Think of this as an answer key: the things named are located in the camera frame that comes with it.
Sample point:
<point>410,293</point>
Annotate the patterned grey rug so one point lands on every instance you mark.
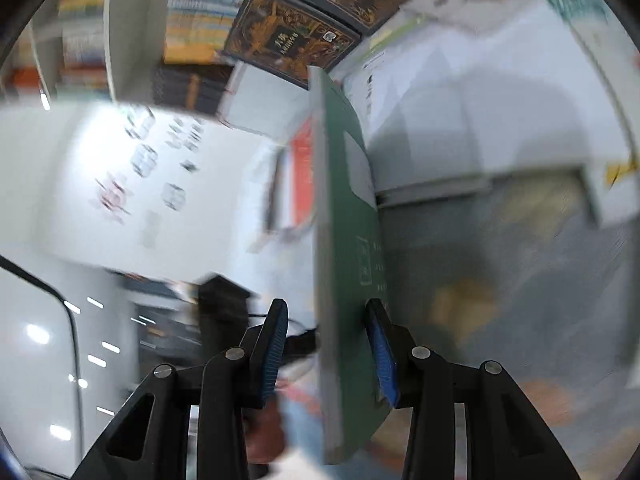
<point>523,275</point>

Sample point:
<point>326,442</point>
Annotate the dark ornate encyclopedia book lower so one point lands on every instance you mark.
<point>286,37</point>

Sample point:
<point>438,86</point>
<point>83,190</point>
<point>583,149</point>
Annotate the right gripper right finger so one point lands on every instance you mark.
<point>415,377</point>

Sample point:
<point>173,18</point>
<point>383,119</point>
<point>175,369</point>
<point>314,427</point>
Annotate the white bookshelf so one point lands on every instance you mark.
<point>133,32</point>

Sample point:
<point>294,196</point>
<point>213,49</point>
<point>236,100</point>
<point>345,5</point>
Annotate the red Pinocchio book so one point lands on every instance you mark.
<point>294,193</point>

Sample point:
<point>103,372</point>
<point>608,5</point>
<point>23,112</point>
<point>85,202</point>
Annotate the person's left hand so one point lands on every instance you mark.
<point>265,438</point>

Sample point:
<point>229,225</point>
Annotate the Lunyu teal title book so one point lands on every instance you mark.
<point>600,31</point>

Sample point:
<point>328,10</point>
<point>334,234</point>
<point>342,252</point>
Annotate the green poetry book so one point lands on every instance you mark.
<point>348,271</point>

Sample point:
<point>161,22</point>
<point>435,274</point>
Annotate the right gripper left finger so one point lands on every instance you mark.
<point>239,379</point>

